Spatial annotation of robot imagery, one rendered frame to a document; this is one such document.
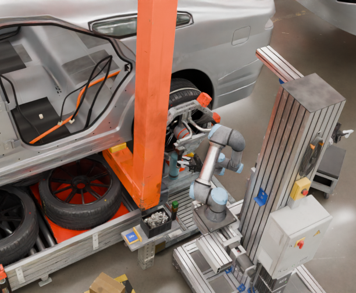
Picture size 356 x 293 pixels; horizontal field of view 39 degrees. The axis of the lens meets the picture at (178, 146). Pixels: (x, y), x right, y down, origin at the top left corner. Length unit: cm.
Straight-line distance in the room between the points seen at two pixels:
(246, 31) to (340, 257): 209
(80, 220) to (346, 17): 350
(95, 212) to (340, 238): 219
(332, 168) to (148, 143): 206
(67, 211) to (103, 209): 27
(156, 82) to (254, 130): 257
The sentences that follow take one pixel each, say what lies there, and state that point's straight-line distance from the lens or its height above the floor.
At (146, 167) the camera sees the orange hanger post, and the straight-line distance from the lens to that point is 352.
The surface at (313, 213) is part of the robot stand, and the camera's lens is 321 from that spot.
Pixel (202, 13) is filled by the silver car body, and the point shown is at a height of 173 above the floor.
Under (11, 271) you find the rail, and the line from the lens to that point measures 387.
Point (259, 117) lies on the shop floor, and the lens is 562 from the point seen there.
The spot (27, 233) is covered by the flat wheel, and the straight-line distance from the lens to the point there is 389.
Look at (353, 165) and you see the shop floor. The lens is 545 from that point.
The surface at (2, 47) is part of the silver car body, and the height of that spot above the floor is 81.
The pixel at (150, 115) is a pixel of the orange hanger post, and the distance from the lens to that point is 318.
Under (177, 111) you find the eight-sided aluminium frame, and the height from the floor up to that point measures 112.
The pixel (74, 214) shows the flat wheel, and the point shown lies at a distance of 394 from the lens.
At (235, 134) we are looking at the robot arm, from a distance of 338.
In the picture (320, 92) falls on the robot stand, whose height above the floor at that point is 203.
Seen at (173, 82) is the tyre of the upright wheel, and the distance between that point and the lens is 398.
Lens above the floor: 363
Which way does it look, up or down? 45 degrees down
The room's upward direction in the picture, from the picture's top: 7 degrees clockwise
